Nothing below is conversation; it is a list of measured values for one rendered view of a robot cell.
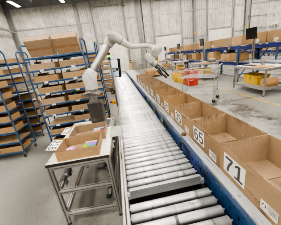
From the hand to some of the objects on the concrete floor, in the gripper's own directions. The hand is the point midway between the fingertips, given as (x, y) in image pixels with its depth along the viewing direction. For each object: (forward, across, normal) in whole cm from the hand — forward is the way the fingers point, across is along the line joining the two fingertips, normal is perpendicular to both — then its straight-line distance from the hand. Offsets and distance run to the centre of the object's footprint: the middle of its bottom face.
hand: (166, 75), depth 235 cm
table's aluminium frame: (+42, +147, -82) cm, 174 cm away
